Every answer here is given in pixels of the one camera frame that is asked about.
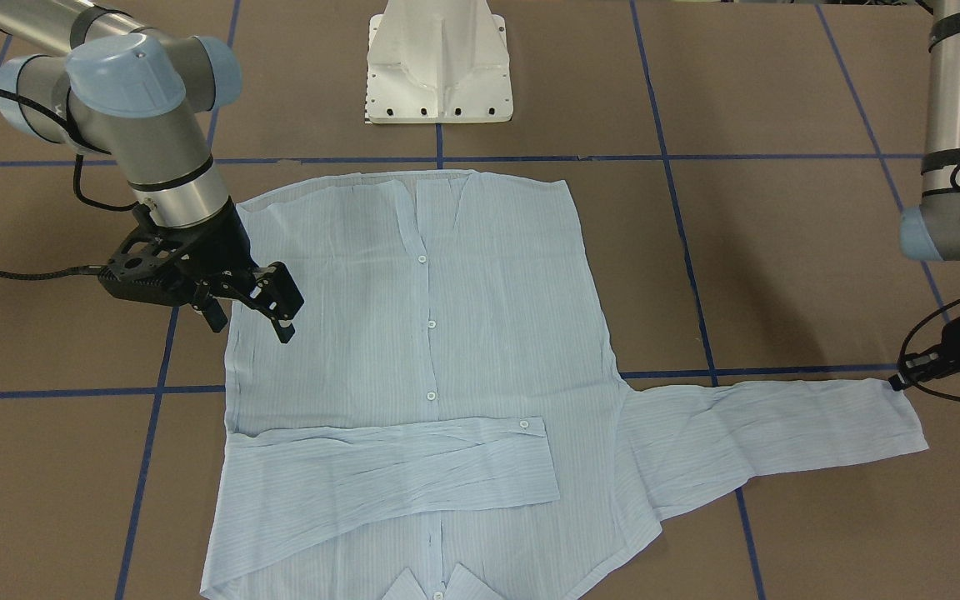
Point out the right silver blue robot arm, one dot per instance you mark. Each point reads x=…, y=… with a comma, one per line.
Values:
x=105, y=83

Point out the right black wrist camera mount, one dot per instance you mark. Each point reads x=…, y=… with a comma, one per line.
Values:
x=144, y=269

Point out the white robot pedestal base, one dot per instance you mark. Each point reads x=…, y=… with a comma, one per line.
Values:
x=438, y=62

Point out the light blue button-up shirt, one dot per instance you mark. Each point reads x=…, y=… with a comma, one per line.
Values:
x=449, y=422

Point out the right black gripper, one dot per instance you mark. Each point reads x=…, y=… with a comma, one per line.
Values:
x=224, y=247

